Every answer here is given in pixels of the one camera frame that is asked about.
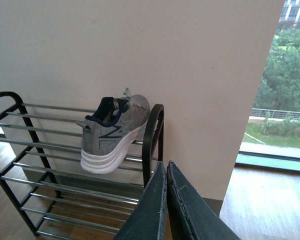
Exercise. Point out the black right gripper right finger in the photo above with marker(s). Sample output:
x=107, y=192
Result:
x=190, y=216

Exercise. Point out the grey knit sneaker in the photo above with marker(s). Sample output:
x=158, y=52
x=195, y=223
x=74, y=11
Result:
x=108, y=133

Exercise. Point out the black metal shoe rack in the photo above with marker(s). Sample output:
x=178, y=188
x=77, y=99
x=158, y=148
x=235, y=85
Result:
x=42, y=175

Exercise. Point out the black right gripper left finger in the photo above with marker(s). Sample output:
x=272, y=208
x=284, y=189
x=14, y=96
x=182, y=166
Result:
x=148, y=219

